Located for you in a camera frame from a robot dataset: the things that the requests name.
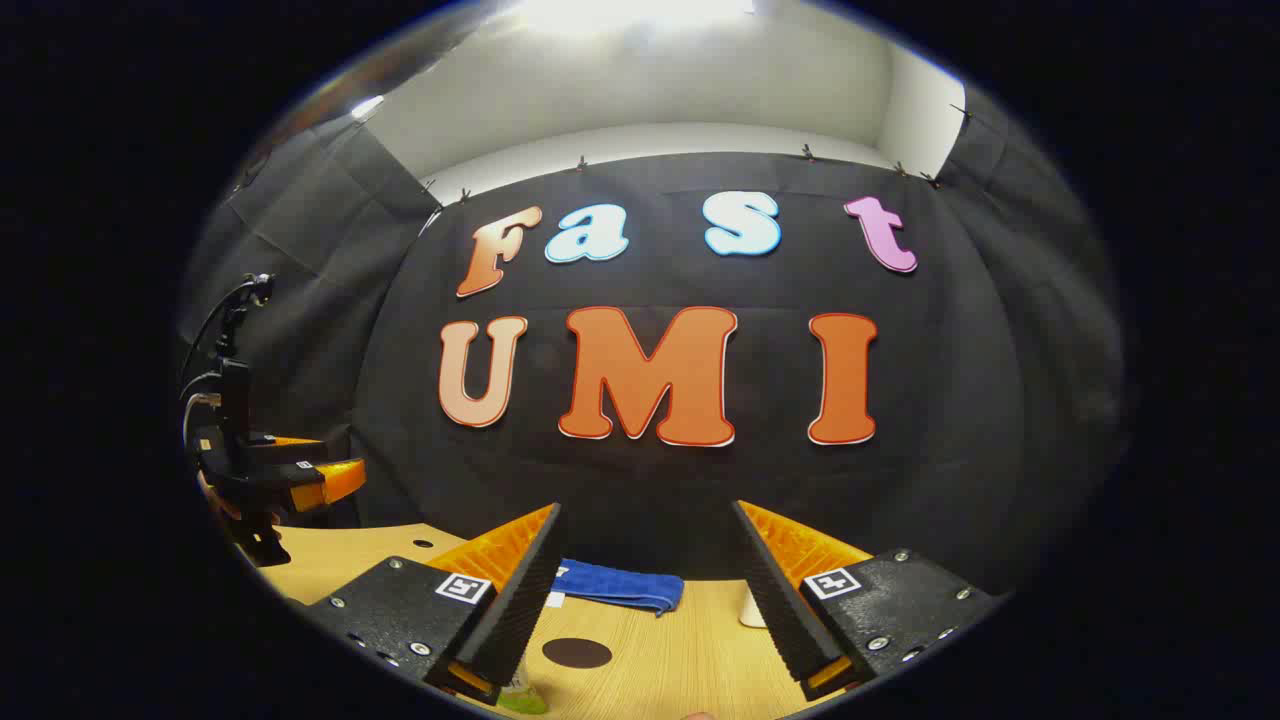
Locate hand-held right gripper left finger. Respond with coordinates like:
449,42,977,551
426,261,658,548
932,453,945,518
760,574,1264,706
305,502,566,706

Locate black backdrop cloth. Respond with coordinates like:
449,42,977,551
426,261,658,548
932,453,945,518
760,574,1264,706
180,85,1126,601

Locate dark round coaster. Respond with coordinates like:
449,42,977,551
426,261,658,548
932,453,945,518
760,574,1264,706
542,637,613,670

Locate clear water bottle white label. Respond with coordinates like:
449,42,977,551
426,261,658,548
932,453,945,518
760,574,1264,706
497,655,550,716

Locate blue towel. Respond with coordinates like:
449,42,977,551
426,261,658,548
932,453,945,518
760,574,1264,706
553,558,686,616

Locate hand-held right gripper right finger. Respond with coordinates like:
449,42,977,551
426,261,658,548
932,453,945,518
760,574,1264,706
730,500,1006,701

